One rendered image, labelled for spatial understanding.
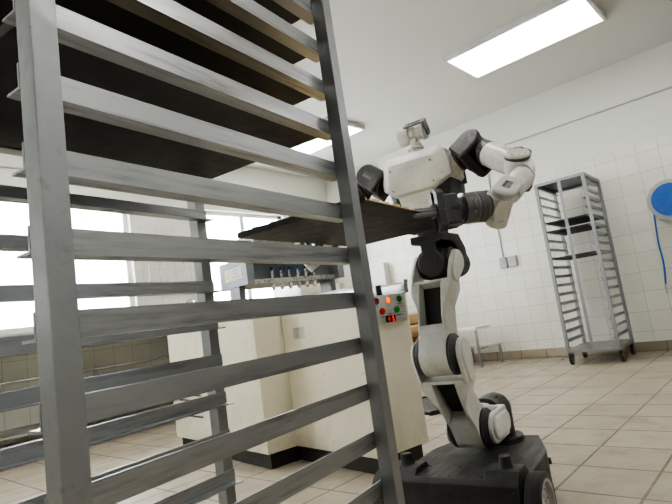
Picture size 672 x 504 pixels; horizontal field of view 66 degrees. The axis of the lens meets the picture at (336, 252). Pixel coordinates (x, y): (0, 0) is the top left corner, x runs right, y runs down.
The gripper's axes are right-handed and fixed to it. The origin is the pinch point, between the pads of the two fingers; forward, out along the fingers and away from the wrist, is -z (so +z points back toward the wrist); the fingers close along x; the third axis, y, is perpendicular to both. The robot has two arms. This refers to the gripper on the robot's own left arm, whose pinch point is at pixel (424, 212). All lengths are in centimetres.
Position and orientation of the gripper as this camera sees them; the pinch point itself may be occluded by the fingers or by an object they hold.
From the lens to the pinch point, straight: 144.3
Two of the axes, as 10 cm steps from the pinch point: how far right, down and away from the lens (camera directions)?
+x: -1.4, -9.8, 1.3
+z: 9.7, -1.1, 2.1
